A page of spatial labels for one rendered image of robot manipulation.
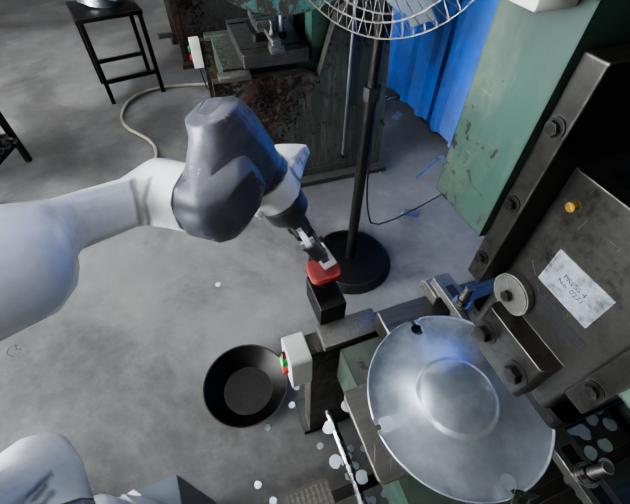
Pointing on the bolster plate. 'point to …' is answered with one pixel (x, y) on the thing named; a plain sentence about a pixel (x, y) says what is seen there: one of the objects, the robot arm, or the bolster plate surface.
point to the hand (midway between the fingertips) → (323, 256)
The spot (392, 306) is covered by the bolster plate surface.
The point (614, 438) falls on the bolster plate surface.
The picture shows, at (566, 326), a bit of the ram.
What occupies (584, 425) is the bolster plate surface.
